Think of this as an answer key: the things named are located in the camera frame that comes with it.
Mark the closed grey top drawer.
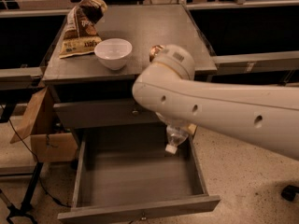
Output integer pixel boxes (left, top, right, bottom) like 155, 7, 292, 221
54, 99, 160, 129

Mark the crumpled gold snack packet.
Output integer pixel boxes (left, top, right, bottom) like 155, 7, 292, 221
149, 45, 164, 62

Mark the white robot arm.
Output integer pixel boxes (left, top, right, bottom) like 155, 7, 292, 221
132, 45, 299, 160

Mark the clear plastic water bottle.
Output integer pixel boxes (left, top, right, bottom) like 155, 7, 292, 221
165, 125, 189, 154

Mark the grey drawer cabinet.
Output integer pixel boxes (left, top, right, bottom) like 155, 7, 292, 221
41, 4, 221, 224

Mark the brown chip bag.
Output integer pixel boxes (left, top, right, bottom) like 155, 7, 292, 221
59, 0, 107, 59

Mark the cardboard box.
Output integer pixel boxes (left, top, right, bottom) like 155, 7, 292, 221
10, 88, 78, 162

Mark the black tripod stand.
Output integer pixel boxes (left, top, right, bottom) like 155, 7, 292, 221
0, 162, 43, 224

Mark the black chair caster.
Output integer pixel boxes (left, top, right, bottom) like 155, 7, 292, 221
281, 185, 299, 202

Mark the black cable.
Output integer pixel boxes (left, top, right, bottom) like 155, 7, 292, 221
0, 103, 72, 209

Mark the white bowl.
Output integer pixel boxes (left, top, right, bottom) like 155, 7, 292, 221
94, 38, 133, 70

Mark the open grey middle drawer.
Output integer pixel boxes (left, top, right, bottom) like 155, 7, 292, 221
58, 123, 221, 224

